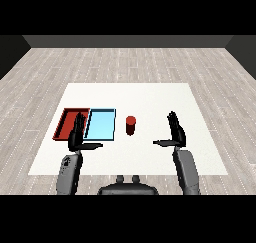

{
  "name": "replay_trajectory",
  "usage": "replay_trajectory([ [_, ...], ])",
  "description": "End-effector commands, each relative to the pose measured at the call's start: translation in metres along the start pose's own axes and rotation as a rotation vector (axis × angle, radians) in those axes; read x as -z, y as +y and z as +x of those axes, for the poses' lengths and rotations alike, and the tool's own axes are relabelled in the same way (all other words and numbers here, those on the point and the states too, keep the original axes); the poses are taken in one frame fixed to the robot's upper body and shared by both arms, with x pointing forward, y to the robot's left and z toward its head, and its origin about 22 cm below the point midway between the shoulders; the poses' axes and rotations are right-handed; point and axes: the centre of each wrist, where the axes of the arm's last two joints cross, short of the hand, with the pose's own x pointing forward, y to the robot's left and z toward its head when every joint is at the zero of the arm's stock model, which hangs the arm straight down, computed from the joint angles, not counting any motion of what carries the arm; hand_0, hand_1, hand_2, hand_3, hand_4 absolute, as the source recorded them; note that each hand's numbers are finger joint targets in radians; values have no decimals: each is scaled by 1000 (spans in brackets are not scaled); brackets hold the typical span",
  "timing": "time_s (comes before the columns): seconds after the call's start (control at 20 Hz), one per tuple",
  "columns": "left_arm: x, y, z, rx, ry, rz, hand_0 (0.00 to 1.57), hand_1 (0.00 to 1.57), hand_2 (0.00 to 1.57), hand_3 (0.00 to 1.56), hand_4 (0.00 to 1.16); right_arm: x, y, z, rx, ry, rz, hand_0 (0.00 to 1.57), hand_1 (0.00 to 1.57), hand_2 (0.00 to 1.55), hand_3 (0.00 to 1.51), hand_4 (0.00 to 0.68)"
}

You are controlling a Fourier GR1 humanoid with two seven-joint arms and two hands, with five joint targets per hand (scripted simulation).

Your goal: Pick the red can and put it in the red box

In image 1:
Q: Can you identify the red can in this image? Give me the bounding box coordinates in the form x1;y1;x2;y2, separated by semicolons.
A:
125;115;137;137

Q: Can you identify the light blue shallow open box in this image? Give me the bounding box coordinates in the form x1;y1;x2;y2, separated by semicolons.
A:
82;107;117;142

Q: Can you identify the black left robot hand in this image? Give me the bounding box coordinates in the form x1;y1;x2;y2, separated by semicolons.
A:
67;112;104;153

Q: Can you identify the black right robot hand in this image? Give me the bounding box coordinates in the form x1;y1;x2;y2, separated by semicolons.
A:
152;110;188;151

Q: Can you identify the dark grey robot body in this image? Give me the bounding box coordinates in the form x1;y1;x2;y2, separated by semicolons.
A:
97;175;160;196

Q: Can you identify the red shallow open box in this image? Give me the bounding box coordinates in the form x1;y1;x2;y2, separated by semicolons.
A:
52;107;91;142

